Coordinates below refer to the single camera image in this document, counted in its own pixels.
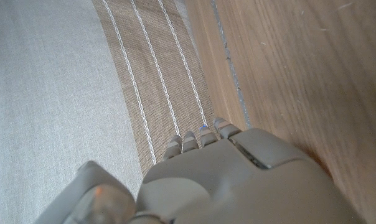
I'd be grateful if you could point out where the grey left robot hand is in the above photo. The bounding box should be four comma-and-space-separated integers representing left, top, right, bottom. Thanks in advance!
34, 117, 367, 224

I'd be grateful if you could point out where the beige striped backdrop cloth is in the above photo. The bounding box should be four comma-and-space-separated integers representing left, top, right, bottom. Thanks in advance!
0, 0, 222, 224

